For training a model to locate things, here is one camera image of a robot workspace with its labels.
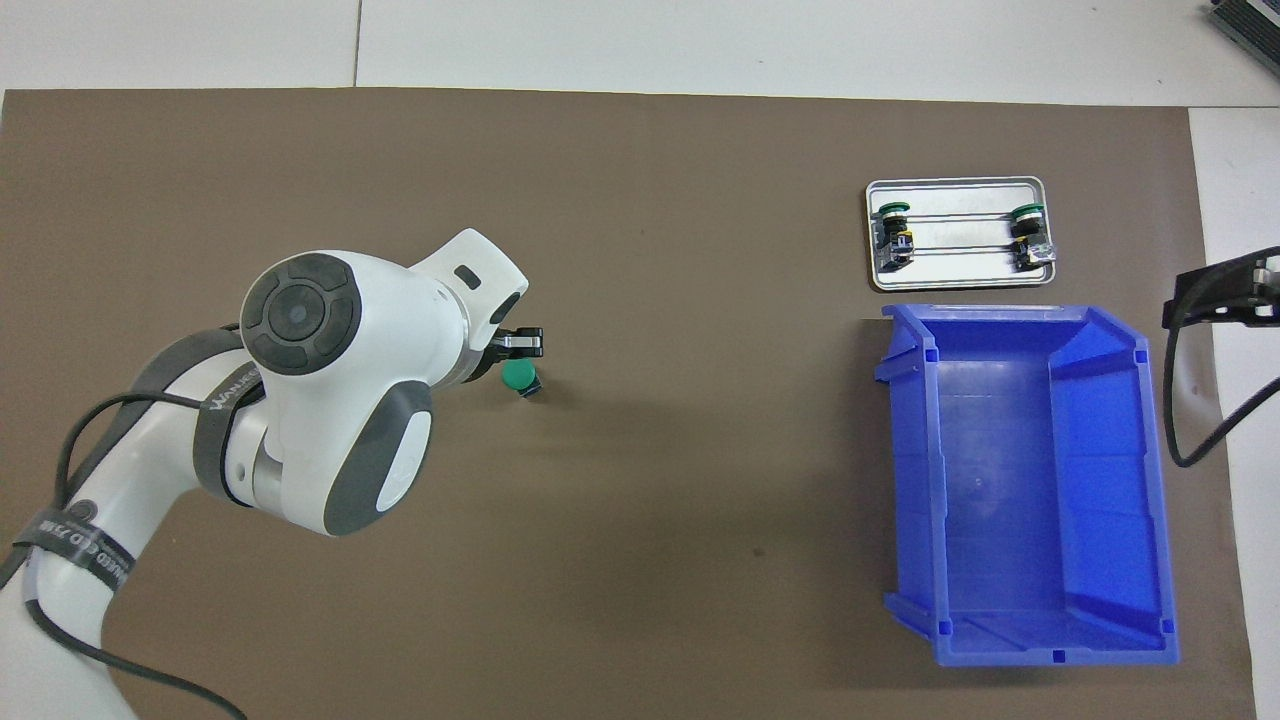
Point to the silver metal tray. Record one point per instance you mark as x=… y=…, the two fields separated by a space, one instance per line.
x=960 y=270

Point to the brown table mat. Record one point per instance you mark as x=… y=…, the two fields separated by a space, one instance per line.
x=650 y=200

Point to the blue plastic storage bin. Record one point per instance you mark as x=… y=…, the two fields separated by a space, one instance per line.
x=1000 y=500

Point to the grey ribbed device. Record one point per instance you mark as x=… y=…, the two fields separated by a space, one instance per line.
x=1250 y=25

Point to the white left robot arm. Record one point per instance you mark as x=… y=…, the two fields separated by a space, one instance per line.
x=350 y=330

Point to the green push button switch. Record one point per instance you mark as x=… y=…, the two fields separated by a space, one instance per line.
x=517 y=375
x=897 y=240
x=1028 y=225

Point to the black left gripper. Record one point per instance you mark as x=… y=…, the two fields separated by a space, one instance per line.
x=488 y=368

